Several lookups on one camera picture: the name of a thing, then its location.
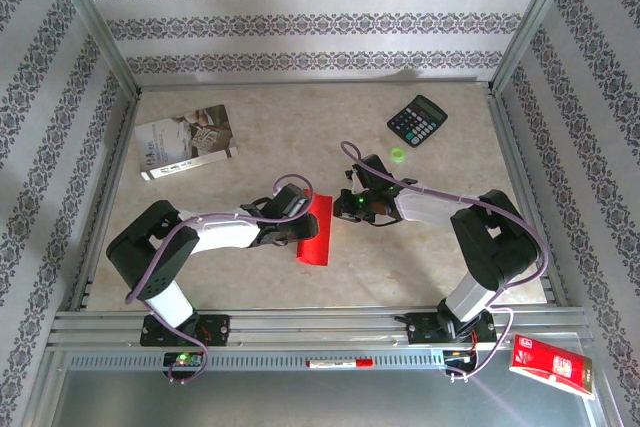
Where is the black desk calculator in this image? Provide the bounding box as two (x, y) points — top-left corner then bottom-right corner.
(386, 94), (449, 149)

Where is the aluminium back rail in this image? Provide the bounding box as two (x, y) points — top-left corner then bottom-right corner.
(137, 77), (494, 93)

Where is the grey slotted cable duct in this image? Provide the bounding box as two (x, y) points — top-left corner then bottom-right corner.
(67, 349), (451, 372)

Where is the black controller board with wires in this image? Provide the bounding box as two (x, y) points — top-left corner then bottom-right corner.
(443, 346), (481, 373)

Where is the white paperback book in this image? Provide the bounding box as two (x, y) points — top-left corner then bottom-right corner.
(133, 104), (240, 182)

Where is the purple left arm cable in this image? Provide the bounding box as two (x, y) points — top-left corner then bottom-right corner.
(123, 174), (315, 386)

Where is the red marker pen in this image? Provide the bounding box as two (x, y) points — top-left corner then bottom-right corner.
(305, 357), (375, 370)

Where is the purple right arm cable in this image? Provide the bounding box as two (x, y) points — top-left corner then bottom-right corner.
(340, 140), (550, 382)

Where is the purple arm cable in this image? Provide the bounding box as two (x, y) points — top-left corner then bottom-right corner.
(340, 140), (550, 382)
(123, 174), (315, 386)

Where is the grey metal shelf sheet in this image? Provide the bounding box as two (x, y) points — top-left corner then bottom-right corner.
(49, 369), (601, 427)

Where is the aluminium side rail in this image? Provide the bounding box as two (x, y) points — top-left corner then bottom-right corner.
(485, 89), (570, 308)
(67, 91), (144, 312)

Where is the black controller board green light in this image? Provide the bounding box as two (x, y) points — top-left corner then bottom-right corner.
(163, 350), (205, 373)

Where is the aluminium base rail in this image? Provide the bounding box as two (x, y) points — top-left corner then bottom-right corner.
(47, 305), (594, 351)

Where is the red carton box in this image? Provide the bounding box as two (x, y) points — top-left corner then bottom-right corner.
(508, 334), (597, 401)

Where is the aluminium frame post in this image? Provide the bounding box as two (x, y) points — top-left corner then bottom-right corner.
(489, 0), (586, 96)
(42, 0), (144, 98)

